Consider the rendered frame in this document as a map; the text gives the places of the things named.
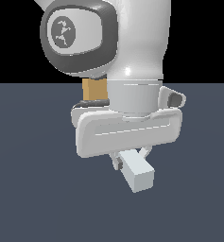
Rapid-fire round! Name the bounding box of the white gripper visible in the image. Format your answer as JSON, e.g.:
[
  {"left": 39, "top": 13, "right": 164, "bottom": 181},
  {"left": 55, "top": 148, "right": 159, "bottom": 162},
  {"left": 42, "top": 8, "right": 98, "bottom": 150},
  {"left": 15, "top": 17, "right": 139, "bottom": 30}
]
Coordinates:
[{"left": 71, "top": 99, "right": 183, "bottom": 172}]

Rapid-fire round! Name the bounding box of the white rectangular peg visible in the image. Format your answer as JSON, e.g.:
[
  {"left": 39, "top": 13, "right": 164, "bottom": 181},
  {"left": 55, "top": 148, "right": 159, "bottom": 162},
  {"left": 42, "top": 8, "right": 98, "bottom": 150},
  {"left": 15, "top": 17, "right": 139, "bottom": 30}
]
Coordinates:
[{"left": 118, "top": 148, "right": 156, "bottom": 194}]

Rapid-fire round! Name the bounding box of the tan box with hole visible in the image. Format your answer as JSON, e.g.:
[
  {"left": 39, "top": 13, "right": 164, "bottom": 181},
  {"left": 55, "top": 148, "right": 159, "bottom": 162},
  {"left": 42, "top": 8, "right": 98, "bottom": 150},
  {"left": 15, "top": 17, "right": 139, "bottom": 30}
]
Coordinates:
[{"left": 81, "top": 78, "right": 109, "bottom": 102}]

